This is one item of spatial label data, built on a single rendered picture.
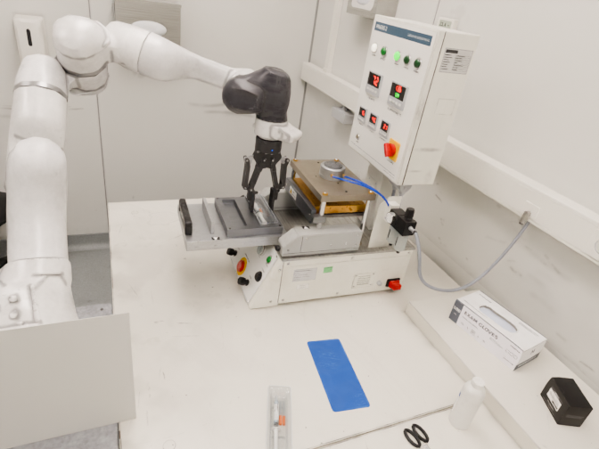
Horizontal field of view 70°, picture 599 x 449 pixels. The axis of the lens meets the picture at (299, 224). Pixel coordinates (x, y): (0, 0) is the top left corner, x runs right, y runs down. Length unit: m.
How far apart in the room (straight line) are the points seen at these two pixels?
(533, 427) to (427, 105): 0.83
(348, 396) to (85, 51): 1.02
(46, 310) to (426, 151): 1.01
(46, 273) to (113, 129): 1.74
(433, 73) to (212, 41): 1.62
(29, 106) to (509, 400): 1.32
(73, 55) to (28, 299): 0.55
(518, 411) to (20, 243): 1.18
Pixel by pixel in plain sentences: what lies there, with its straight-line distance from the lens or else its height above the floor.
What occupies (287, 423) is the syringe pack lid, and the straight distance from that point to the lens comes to 1.05.
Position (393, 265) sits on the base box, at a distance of 1.44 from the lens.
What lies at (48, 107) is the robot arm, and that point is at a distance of 1.13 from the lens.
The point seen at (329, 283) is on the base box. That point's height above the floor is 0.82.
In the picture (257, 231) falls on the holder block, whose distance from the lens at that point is 1.24.
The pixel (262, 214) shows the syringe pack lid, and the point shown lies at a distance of 1.28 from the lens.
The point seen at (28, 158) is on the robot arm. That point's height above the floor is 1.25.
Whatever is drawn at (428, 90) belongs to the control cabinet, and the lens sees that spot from 1.21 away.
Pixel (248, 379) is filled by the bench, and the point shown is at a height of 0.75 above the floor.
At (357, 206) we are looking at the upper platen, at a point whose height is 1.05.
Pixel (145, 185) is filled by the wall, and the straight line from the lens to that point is 2.80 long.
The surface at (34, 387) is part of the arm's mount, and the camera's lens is 0.98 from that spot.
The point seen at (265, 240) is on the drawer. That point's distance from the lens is 1.25.
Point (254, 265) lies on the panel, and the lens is 1.35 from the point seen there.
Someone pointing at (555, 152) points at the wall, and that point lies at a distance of 1.42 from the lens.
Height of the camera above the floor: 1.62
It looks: 29 degrees down
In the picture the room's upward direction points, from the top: 9 degrees clockwise
